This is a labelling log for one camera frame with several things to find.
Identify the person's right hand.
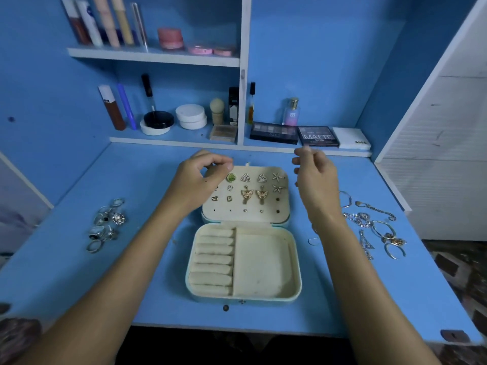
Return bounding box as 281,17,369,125
291,145,345,225

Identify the person's left hand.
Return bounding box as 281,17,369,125
161,150,235,217

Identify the pile of silver bracelets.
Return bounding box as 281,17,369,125
308,190,408,261

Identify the pile of silver rings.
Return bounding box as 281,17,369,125
86,197,128,254

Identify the cream jewellery box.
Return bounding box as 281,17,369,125
185,163,303,303

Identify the person's right forearm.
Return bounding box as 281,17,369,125
316,216,442,365

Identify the person's left forearm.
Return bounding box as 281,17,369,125
15,209,195,365

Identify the white flat box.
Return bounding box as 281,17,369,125
332,127,372,152

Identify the person's dark clothing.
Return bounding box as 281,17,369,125
114,326,366,365

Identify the black lettered eyeshadow palette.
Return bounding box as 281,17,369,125
297,126,340,148

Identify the square brown powder compact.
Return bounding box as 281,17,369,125
209,124,239,143

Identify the dark eyeshadow palette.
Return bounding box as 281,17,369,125
250,122,299,145

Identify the white round cream jar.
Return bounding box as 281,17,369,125
175,104,208,131

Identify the white bowl black inside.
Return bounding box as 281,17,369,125
140,111,175,136

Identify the small pink perfume bottle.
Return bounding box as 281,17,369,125
282,98,300,128

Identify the beige makeup sponge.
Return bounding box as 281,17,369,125
210,98,226,126

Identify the black cosmetic bottle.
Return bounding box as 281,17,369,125
228,87,240,126

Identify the thin dark cosmetic bottle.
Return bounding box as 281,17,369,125
247,82,257,125

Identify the blue cosmetic tube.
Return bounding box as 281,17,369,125
116,83,138,131

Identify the black makeup brush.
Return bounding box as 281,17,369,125
142,74,156,115

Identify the brown lipstick tube white cap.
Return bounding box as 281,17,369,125
98,85,127,131

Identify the white slatted cabinet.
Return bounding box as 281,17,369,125
374,0,487,242

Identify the pink round jar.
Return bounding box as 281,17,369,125
157,28,185,51

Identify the white shelf unit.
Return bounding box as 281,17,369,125
67,0,372,158

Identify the white framed marbled panel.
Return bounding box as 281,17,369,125
0,152,54,259

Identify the short beige cosmetic tube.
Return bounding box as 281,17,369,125
111,0,135,46

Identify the tall beige cosmetic tube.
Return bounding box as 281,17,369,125
93,0,121,49

